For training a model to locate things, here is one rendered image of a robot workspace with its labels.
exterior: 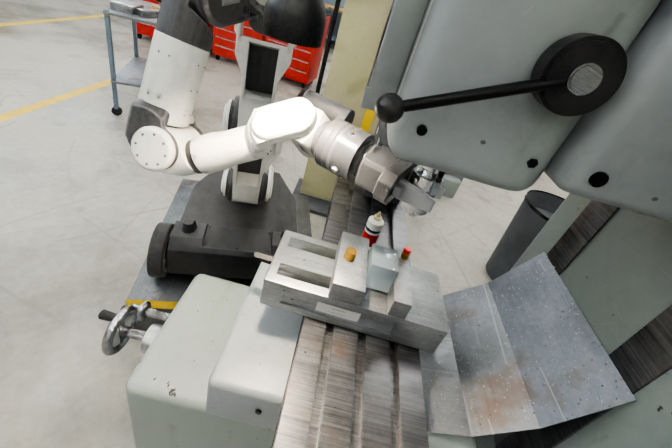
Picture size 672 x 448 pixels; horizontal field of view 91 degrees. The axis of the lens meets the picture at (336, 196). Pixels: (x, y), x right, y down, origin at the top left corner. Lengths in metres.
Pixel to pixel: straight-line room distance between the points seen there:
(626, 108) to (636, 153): 0.05
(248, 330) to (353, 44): 1.80
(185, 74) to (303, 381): 0.55
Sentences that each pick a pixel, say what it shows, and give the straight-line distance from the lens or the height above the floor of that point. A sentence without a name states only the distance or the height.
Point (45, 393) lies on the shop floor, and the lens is 1.74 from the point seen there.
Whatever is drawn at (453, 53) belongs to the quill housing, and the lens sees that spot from 0.37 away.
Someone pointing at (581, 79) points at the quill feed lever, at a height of 1.45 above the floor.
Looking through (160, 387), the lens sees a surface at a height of 0.73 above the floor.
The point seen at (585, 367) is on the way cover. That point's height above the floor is 1.06.
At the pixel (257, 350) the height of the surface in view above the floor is 0.85.
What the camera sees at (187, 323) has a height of 0.73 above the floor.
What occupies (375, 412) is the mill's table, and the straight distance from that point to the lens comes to 0.63.
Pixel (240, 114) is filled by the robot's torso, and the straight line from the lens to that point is 1.10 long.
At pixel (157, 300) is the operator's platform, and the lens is 1.37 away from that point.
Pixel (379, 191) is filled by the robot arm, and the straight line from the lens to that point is 0.49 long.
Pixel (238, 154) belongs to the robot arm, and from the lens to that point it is 0.62.
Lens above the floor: 1.47
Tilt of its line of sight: 32 degrees down
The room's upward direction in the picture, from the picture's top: 17 degrees clockwise
